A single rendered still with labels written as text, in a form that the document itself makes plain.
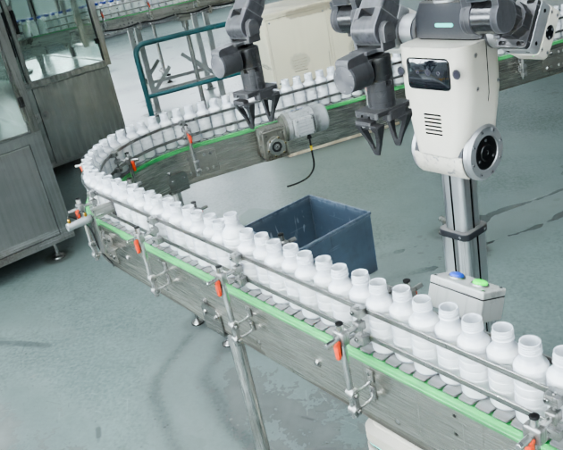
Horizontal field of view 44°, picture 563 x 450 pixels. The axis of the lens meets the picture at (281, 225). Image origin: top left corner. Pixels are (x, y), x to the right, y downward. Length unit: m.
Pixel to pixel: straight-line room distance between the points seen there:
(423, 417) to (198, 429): 1.70
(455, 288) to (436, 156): 0.60
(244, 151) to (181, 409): 1.21
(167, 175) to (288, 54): 2.74
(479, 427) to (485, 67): 0.97
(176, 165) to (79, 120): 3.76
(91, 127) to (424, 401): 5.83
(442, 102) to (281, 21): 3.86
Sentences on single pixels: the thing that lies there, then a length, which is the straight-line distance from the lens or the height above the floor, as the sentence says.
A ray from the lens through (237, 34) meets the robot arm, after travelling 1.78.
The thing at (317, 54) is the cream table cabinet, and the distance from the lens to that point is 5.86.
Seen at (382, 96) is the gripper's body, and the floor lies 1.51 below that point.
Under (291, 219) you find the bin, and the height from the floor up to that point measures 0.89.
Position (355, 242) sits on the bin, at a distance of 2.30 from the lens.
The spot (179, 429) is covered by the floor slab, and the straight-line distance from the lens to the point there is 3.11.
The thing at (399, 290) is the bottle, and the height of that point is 1.15.
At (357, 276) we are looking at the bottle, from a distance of 1.53.
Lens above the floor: 1.89
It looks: 24 degrees down
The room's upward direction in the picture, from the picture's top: 11 degrees counter-clockwise
